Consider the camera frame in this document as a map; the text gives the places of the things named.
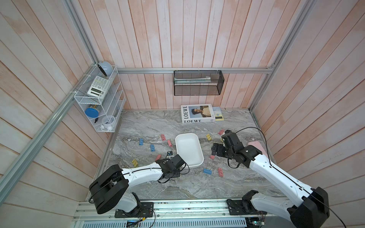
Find white storage box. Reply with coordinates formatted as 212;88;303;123
175;133;204;169

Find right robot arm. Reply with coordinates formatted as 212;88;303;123
211;130;335;228

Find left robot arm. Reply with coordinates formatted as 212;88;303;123
89;155;189;217

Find small yellow book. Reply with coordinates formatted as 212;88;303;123
213;107;224;121

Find white Loewe book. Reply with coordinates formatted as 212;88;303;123
181;104;215;124

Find papers in mesh basket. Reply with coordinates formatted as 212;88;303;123
174;77;212;84

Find blue lid container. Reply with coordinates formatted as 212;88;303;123
85;104;101;118

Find white calculator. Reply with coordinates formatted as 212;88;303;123
87;76;111;100

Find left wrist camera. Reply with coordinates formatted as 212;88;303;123
166;151;174;158

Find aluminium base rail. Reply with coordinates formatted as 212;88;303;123
70;199;293;228

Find black mesh wall basket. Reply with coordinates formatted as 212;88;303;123
173;70;225;96

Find white wire shelf rack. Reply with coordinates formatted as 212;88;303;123
74;65;126;133

